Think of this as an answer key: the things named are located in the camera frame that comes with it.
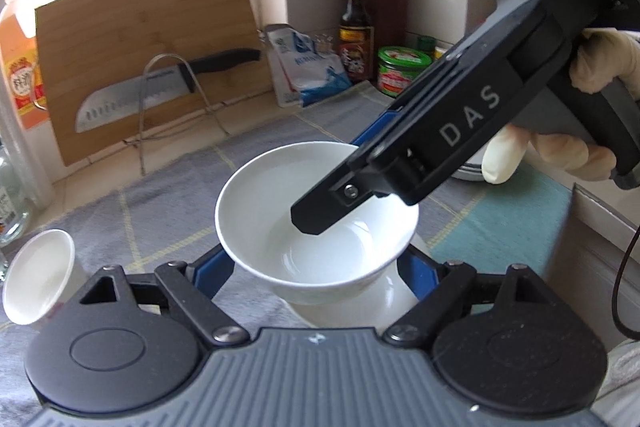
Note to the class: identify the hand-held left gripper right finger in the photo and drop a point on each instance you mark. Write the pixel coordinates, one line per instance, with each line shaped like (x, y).
(417, 269)

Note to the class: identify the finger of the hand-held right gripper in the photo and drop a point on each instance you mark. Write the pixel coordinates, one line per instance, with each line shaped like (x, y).
(330, 202)
(380, 123)

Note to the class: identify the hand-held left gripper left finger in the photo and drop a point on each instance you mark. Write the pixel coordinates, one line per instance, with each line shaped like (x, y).
(212, 267)

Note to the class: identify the white flared bowl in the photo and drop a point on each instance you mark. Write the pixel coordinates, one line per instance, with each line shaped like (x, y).
(260, 207)

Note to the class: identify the white bowl pink floral side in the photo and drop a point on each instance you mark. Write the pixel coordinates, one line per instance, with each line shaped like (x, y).
(350, 312)

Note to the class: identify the large white fruit-print plate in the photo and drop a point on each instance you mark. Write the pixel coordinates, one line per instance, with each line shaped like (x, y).
(467, 174)

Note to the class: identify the person's right hand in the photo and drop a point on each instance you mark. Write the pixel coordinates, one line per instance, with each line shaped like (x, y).
(600, 62)

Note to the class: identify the green-lid sauce jar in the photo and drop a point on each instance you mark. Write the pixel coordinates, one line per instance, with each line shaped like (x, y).
(400, 74)

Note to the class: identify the white and blue bag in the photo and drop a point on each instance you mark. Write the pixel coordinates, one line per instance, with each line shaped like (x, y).
(310, 72)

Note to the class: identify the striped checked tablecloth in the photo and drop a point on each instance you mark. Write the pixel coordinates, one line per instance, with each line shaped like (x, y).
(150, 207)

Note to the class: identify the yellow-lid jar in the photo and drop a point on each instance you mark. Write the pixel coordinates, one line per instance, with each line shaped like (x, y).
(440, 52)

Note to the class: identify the dark vinegar bottle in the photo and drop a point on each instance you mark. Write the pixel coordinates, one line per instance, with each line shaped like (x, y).
(356, 37)

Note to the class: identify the small green-lid jar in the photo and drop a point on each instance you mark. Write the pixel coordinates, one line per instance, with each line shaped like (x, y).
(426, 43)

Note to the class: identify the brown knife block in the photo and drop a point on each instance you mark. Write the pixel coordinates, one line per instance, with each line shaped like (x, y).
(392, 17)

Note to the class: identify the white floral cup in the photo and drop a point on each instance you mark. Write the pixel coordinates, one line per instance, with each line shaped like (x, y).
(35, 277)

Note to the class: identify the clear plastic bottle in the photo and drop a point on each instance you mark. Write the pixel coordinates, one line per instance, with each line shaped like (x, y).
(41, 167)

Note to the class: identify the clear glass bottle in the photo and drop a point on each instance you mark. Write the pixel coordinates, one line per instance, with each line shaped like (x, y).
(12, 217)

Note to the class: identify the person's white jacket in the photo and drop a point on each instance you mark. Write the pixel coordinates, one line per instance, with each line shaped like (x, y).
(620, 372)

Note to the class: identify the bamboo cutting board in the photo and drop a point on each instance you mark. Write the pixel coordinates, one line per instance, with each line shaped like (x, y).
(125, 32)

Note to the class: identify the orange cooking oil bottle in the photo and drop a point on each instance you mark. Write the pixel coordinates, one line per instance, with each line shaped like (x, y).
(20, 72)

